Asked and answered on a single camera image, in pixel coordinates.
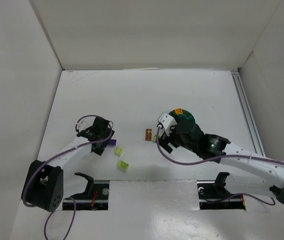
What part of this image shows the dark purple lego brick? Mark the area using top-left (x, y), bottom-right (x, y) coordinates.
top-left (108, 139), bottom-right (117, 147)

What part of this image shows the green 2x2 lego brick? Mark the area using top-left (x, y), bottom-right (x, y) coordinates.
top-left (115, 147), bottom-right (124, 157)

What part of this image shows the brown 2x4 lego plate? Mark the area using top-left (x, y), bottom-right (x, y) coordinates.
top-left (145, 128), bottom-right (152, 141)

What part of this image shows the green 2x4 lego brick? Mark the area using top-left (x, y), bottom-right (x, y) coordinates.
top-left (117, 160), bottom-right (129, 172)

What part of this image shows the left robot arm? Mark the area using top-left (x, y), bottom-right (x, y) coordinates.
top-left (21, 115), bottom-right (115, 213)

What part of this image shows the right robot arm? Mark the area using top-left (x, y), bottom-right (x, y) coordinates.
top-left (156, 117), bottom-right (284, 209)

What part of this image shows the teal divided round container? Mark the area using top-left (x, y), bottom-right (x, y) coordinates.
top-left (169, 109), bottom-right (196, 124)

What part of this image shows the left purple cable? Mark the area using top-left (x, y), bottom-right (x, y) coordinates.
top-left (22, 114), bottom-right (114, 240)

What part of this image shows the purple cable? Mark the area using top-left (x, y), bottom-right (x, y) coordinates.
top-left (156, 126), bottom-right (284, 206)
top-left (22, 114), bottom-right (114, 240)

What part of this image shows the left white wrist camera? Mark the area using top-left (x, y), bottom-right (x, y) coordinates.
top-left (77, 119), bottom-right (88, 132)

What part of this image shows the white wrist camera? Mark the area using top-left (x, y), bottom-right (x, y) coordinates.
top-left (77, 119), bottom-right (88, 132)
top-left (158, 112), bottom-right (177, 136)

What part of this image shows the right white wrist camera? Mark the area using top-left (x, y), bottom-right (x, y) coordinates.
top-left (158, 112), bottom-right (177, 136)

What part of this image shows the aluminium rail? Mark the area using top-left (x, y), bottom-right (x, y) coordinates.
top-left (231, 70), bottom-right (265, 157)

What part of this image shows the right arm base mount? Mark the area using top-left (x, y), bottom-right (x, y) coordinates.
top-left (197, 172), bottom-right (246, 210)

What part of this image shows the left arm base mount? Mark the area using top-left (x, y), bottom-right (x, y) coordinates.
top-left (60, 172), bottom-right (110, 211)

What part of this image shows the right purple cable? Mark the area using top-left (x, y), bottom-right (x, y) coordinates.
top-left (156, 126), bottom-right (284, 206)

